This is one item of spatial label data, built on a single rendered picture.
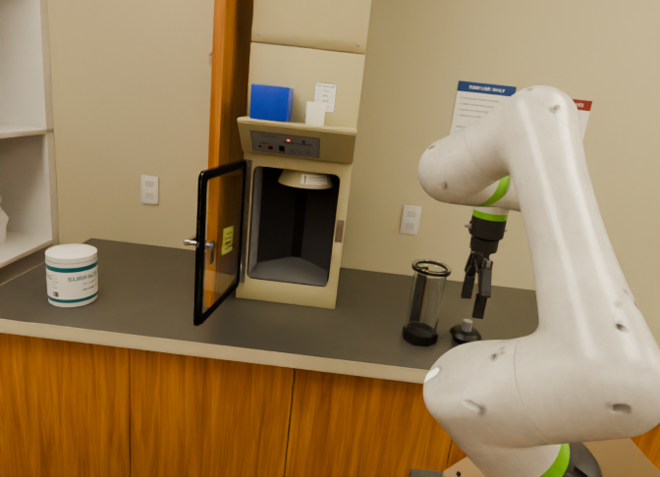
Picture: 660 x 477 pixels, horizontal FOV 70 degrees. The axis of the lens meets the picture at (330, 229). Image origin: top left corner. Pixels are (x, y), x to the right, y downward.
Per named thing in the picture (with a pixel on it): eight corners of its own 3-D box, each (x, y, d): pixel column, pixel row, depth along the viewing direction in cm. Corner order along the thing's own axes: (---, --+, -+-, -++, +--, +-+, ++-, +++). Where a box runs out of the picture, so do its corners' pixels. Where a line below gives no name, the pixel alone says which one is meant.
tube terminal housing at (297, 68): (250, 270, 174) (265, 51, 154) (337, 280, 174) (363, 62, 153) (235, 297, 150) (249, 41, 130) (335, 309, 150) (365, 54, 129)
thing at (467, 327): (445, 331, 143) (449, 311, 141) (475, 335, 143) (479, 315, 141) (451, 346, 134) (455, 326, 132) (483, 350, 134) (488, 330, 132)
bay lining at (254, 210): (260, 252, 172) (267, 156, 162) (331, 260, 172) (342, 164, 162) (247, 276, 148) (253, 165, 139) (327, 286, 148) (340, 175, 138)
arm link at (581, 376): (666, 420, 43) (546, 52, 72) (505, 437, 53) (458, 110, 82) (709, 441, 50) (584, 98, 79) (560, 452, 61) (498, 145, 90)
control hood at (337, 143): (244, 150, 138) (246, 116, 135) (353, 163, 137) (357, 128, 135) (234, 154, 127) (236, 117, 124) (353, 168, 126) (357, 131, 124)
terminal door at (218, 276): (239, 285, 147) (247, 158, 137) (195, 329, 118) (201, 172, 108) (236, 285, 147) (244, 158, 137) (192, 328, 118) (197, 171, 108)
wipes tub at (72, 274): (65, 287, 144) (62, 240, 140) (106, 291, 144) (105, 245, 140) (37, 304, 132) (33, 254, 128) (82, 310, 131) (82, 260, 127)
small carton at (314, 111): (303, 123, 131) (305, 100, 130) (321, 125, 132) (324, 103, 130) (304, 124, 127) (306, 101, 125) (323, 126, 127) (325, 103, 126)
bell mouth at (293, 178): (281, 176, 158) (283, 159, 157) (333, 182, 158) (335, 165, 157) (273, 185, 141) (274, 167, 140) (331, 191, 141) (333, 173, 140)
